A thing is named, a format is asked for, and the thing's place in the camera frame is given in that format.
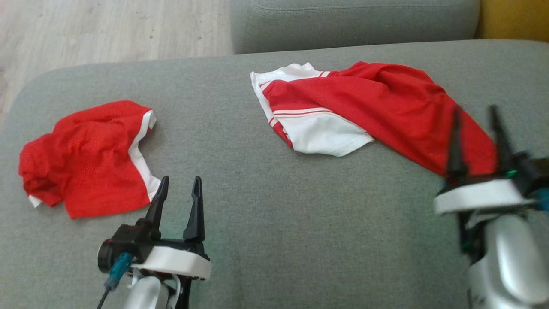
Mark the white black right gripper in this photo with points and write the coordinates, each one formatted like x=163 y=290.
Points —
x=476 y=195

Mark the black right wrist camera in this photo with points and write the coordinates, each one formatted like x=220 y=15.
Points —
x=532 y=171

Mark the yellow sofa back cushion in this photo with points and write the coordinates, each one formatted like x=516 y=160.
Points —
x=514 y=19

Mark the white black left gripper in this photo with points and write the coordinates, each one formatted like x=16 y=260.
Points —
x=176 y=262

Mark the small grey sofa seat cushion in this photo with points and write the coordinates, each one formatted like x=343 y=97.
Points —
x=343 y=25

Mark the red shorts with white stripe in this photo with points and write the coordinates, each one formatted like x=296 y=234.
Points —
x=85 y=163

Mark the red white Bulls jersey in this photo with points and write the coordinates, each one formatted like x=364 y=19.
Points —
x=386 y=98

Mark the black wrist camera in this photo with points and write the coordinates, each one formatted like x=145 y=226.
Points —
x=532 y=171
x=128 y=240

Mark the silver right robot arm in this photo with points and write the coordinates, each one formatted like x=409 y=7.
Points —
x=510 y=257

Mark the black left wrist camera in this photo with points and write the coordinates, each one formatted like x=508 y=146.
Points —
x=128 y=240

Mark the large grey sofa seat cushion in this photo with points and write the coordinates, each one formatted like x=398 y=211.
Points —
x=257 y=214

